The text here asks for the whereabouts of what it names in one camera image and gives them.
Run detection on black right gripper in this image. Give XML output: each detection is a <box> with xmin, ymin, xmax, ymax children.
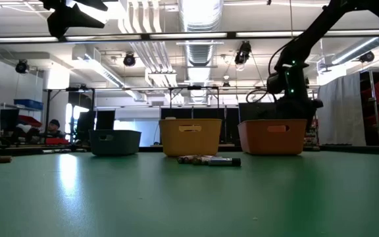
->
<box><xmin>273</xmin><ymin>61</ymin><xmax>324</xmax><ymax>121</ymax></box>

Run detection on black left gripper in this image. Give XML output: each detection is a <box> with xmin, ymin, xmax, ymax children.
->
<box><xmin>39</xmin><ymin>0</ymin><xmax>109</xmax><ymax>39</ymax></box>

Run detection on orange plastic bin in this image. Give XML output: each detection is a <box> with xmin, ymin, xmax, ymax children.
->
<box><xmin>237</xmin><ymin>118</ymin><xmax>308</xmax><ymax>156</ymax></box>

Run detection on yellow plastic bin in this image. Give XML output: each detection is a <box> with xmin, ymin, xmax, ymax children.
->
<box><xmin>159</xmin><ymin>118</ymin><xmax>223</xmax><ymax>157</ymax></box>

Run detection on grey-blue plastic bin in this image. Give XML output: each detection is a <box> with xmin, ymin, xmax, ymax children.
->
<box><xmin>88</xmin><ymin>129</ymin><xmax>142</xmax><ymax>157</ymax></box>

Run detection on black monitor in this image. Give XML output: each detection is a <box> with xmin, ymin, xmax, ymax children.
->
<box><xmin>238</xmin><ymin>101</ymin><xmax>278</xmax><ymax>121</ymax></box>
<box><xmin>76</xmin><ymin>111</ymin><xmax>97</xmax><ymax>141</ymax></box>
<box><xmin>95</xmin><ymin>110</ymin><xmax>116</xmax><ymax>131</ymax></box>
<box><xmin>0</xmin><ymin>108</ymin><xmax>21</xmax><ymax>134</ymax></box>

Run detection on white curtain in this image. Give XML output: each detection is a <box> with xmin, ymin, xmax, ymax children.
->
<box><xmin>316</xmin><ymin>71</ymin><xmax>367</xmax><ymax>147</ymax></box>

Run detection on white ceiling pipes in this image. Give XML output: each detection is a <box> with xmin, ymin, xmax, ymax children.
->
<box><xmin>116</xmin><ymin>0</ymin><xmax>180</xmax><ymax>88</ymax></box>

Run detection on black partition panel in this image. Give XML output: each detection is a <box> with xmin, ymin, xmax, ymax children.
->
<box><xmin>159</xmin><ymin>107</ymin><xmax>241</xmax><ymax>146</ymax></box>

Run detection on blue storage crate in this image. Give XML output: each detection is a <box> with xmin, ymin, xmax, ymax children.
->
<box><xmin>13</xmin><ymin>98</ymin><xmax>44</xmax><ymax>111</ymax></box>

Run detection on overhead beam with light strips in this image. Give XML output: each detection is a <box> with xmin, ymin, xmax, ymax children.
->
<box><xmin>0</xmin><ymin>28</ymin><xmax>379</xmax><ymax>45</ymax></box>

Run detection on person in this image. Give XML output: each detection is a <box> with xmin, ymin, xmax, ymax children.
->
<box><xmin>39</xmin><ymin>118</ymin><xmax>67</xmax><ymax>140</ymax></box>

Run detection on red storage bin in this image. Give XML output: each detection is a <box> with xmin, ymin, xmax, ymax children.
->
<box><xmin>17</xmin><ymin>114</ymin><xmax>43</xmax><ymax>128</ymax></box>

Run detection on red flat object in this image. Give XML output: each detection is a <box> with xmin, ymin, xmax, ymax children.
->
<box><xmin>44</xmin><ymin>137</ymin><xmax>70</xmax><ymax>145</ymax></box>

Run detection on green table mat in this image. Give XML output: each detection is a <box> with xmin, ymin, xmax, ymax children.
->
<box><xmin>0</xmin><ymin>150</ymin><xmax>379</xmax><ymax>237</ymax></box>

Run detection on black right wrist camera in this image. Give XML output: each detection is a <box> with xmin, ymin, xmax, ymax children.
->
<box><xmin>266</xmin><ymin>71</ymin><xmax>288</xmax><ymax>95</ymax></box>

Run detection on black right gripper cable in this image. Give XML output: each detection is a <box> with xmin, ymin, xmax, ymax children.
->
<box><xmin>245</xmin><ymin>36</ymin><xmax>297</xmax><ymax>104</ymax></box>

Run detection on black background rig frame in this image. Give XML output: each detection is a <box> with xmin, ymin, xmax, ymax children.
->
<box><xmin>43</xmin><ymin>84</ymin><xmax>320</xmax><ymax>147</ymax></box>

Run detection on silver round ceiling duct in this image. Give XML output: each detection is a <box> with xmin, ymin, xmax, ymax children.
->
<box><xmin>178</xmin><ymin>0</ymin><xmax>225</xmax><ymax>103</ymax></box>

